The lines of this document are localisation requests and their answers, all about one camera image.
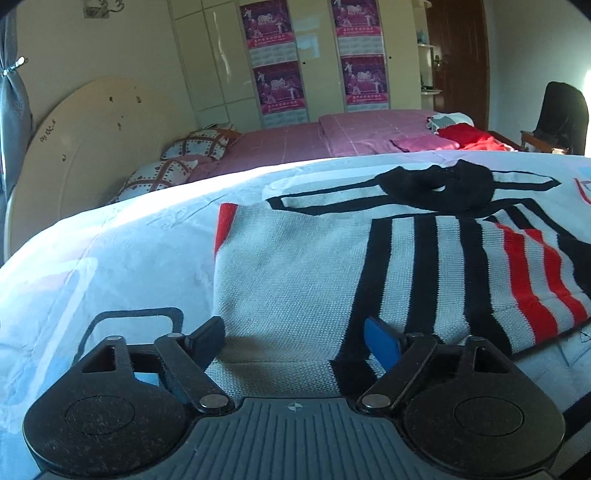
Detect striped knit child sweater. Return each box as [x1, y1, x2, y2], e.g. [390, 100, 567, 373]
[207, 160, 590, 398]

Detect red clothing pile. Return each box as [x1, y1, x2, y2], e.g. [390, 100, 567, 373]
[437, 123, 516, 152]

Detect blue patterned bed sheet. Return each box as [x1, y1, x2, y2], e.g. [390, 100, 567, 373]
[1, 151, 590, 479]

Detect near patterned pillow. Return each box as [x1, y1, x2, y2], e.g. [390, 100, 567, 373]
[108, 159, 198, 204]

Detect patterned pillow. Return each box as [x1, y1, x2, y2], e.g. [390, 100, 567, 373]
[160, 128, 242, 161]
[108, 159, 198, 204]

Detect cream round headboard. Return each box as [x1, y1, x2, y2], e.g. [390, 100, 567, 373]
[4, 77, 195, 257]

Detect folded pink cloth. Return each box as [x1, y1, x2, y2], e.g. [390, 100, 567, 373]
[392, 134, 460, 153]

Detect far patterned pillow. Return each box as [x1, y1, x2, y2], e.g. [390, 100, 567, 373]
[160, 128, 242, 161]

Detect white patterned garment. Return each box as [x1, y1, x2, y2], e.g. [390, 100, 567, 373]
[426, 112, 475, 134]

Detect pink plaid bed cover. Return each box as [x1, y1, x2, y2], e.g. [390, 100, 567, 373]
[186, 109, 523, 184]

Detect black office chair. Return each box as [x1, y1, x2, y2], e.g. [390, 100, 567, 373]
[521, 81, 589, 155]

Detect blue curtain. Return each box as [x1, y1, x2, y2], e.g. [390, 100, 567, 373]
[1, 9, 33, 200]

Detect lower left pink poster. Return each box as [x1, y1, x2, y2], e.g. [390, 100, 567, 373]
[253, 61, 308, 129]

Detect pink poster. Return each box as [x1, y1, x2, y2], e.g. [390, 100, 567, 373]
[331, 0, 384, 57]
[341, 54, 390, 113]
[239, 0, 297, 68]
[253, 61, 308, 129]

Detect lower right pink poster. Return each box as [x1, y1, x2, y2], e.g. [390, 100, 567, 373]
[341, 54, 390, 113]

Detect brown wooden door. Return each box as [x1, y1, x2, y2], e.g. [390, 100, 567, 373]
[426, 0, 490, 131]

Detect white corner shelves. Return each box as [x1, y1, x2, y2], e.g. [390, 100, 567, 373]
[412, 0, 442, 110]

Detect upper right pink poster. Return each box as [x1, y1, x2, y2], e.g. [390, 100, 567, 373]
[331, 0, 384, 57]

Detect upper left pink poster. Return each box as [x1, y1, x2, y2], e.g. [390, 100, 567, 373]
[239, 0, 297, 68]

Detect wall lamp sconce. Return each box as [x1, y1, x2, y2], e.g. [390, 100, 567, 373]
[82, 0, 125, 20]

